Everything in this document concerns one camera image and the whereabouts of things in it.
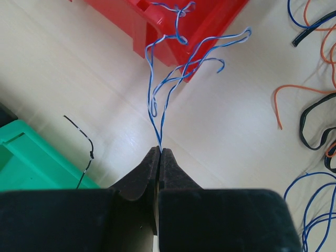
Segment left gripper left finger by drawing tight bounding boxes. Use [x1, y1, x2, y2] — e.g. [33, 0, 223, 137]
[109, 146, 160, 235]

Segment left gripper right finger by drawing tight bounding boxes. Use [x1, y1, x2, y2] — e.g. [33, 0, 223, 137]
[157, 148, 203, 234]

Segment black white twisted wire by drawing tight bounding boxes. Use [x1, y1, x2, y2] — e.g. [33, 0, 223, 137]
[63, 114, 95, 190]

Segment dark blue wire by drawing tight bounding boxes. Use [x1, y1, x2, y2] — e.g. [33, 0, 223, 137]
[283, 0, 336, 252]

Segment blue white twisted wire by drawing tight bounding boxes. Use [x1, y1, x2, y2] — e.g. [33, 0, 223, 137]
[144, 1, 253, 150]

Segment black cable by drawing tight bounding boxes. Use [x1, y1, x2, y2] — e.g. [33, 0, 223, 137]
[291, 10, 336, 174]

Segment orange wire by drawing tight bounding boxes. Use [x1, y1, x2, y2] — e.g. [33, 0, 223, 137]
[273, 0, 336, 158]

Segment green bin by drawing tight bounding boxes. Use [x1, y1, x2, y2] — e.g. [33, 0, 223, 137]
[1, 120, 99, 192]

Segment red bin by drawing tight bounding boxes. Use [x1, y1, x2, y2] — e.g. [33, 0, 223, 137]
[85, 0, 248, 67]

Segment black bin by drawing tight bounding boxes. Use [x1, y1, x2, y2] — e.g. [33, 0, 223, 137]
[0, 103, 18, 127]

